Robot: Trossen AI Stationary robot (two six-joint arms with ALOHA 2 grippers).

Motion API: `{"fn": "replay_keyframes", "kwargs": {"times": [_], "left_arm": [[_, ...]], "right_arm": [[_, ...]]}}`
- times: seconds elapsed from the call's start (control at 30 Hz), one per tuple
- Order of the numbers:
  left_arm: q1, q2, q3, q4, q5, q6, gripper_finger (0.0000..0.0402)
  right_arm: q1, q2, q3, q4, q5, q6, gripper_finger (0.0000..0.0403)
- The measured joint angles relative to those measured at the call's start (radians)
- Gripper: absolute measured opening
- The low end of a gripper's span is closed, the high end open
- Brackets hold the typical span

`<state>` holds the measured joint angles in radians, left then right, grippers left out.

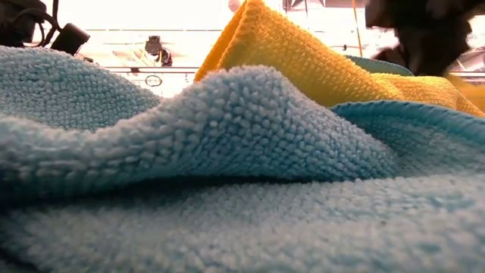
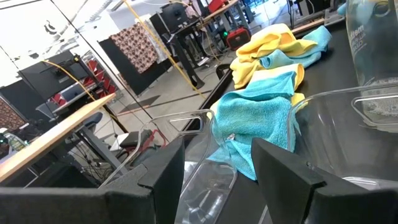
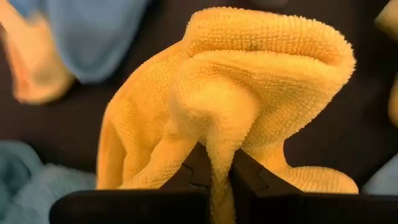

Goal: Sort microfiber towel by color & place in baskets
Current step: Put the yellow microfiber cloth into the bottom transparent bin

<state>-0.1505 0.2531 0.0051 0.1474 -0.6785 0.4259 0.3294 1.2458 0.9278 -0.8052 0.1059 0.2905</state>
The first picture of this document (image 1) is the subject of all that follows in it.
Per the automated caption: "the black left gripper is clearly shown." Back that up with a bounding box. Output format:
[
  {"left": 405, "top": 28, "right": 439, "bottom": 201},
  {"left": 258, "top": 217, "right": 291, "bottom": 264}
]
[{"left": 50, "top": 22, "right": 91, "bottom": 56}]

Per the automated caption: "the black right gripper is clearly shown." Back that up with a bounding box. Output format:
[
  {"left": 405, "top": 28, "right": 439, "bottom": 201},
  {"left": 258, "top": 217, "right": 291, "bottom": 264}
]
[{"left": 365, "top": 0, "right": 485, "bottom": 77}]

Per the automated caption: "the blue microfiber towel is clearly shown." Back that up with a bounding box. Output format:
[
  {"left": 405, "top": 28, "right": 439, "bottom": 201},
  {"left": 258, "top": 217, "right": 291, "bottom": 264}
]
[
  {"left": 343, "top": 55, "right": 415, "bottom": 77},
  {"left": 0, "top": 45, "right": 485, "bottom": 273}
]

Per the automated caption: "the yellow microfiber towel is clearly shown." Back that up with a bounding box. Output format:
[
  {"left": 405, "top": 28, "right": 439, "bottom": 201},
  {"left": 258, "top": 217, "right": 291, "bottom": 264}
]
[{"left": 193, "top": 0, "right": 485, "bottom": 118}]

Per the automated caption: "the orange extension cable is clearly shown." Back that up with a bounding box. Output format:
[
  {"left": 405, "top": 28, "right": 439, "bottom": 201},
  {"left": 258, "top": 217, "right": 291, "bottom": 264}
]
[{"left": 350, "top": 0, "right": 364, "bottom": 58}]

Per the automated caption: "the black ceiling cord reel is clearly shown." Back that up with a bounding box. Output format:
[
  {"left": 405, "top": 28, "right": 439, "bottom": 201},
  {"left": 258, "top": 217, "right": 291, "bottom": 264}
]
[{"left": 145, "top": 35, "right": 174, "bottom": 67}]

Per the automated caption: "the long ceiling strut rail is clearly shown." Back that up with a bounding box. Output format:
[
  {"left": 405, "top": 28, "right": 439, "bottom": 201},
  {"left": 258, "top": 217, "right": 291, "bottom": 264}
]
[{"left": 102, "top": 66, "right": 201, "bottom": 74}]

